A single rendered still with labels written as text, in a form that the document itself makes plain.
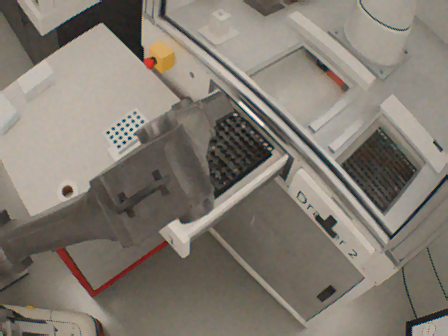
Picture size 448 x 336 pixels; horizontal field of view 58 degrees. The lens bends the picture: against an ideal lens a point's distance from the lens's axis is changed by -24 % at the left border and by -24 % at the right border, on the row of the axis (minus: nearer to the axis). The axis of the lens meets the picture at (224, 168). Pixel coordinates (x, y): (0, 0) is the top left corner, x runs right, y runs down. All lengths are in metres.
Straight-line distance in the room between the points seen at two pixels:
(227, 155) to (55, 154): 0.50
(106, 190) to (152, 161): 0.06
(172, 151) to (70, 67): 1.11
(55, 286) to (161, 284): 0.50
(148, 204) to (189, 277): 1.53
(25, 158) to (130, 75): 0.44
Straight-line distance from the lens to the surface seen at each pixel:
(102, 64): 1.56
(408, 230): 1.02
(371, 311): 2.14
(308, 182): 1.17
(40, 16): 1.63
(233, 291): 2.01
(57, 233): 0.57
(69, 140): 1.41
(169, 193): 0.50
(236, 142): 1.26
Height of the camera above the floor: 1.93
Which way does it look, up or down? 61 degrees down
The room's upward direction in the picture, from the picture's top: 11 degrees clockwise
